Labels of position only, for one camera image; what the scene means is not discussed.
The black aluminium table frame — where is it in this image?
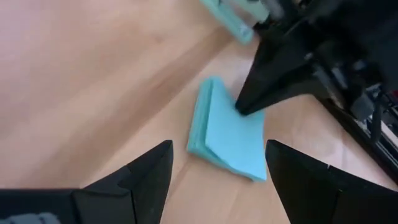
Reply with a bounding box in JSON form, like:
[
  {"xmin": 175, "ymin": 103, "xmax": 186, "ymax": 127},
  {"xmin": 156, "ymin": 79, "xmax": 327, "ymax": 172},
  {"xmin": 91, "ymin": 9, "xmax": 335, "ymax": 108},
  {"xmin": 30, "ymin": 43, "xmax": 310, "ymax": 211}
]
[{"xmin": 316, "ymin": 92, "xmax": 398, "ymax": 185}]

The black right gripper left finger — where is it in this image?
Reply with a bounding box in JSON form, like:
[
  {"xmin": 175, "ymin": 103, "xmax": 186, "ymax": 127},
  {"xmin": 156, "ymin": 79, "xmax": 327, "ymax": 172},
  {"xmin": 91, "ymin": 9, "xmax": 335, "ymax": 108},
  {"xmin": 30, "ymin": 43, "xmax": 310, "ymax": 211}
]
[{"xmin": 72, "ymin": 139, "xmax": 174, "ymax": 224}]

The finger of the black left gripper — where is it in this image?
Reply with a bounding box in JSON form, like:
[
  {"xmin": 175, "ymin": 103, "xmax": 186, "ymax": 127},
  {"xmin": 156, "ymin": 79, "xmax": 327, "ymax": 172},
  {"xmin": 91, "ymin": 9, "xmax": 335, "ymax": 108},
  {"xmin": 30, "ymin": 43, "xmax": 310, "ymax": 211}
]
[{"xmin": 234, "ymin": 29, "xmax": 331, "ymax": 117}]

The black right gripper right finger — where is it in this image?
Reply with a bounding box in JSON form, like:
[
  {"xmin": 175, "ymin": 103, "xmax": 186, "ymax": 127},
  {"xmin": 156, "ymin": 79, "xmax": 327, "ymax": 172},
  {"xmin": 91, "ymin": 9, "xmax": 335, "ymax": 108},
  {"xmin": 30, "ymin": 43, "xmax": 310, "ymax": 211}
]
[{"xmin": 264, "ymin": 139, "xmax": 398, "ymax": 224}]

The blue sticky notes pad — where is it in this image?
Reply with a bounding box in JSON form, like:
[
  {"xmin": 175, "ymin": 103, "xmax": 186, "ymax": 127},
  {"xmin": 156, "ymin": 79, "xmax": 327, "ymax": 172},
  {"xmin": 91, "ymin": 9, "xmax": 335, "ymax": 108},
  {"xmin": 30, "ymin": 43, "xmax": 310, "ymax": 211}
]
[{"xmin": 186, "ymin": 75, "xmax": 269, "ymax": 183}]

